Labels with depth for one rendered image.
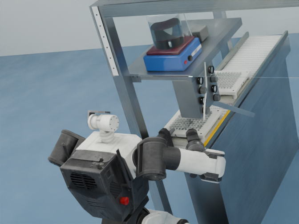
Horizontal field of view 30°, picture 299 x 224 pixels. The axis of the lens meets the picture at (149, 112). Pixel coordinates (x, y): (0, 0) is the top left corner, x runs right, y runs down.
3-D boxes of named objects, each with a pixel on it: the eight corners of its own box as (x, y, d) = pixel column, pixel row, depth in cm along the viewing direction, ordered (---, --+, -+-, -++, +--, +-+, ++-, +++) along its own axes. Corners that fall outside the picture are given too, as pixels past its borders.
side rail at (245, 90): (205, 152, 267) (204, 147, 266) (202, 152, 268) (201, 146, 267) (288, 34, 361) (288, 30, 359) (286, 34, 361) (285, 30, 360)
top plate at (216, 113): (223, 112, 287) (222, 109, 286) (203, 138, 269) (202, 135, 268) (181, 110, 300) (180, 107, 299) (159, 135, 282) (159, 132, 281)
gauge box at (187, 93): (201, 118, 255) (191, 80, 246) (181, 117, 260) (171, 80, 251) (220, 94, 270) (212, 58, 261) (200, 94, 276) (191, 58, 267)
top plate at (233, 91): (235, 95, 299) (235, 92, 298) (195, 94, 312) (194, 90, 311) (251, 73, 316) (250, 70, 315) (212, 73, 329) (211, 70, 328)
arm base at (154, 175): (174, 179, 211) (153, 173, 204) (150, 185, 220) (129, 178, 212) (175, 142, 217) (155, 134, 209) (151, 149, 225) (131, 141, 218)
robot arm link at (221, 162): (215, 154, 244) (233, 157, 225) (211, 178, 243) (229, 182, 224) (193, 150, 241) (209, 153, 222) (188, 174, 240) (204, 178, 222)
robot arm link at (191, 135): (180, 130, 267) (183, 144, 257) (200, 126, 266) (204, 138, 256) (187, 152, 273) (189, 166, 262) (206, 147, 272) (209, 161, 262)
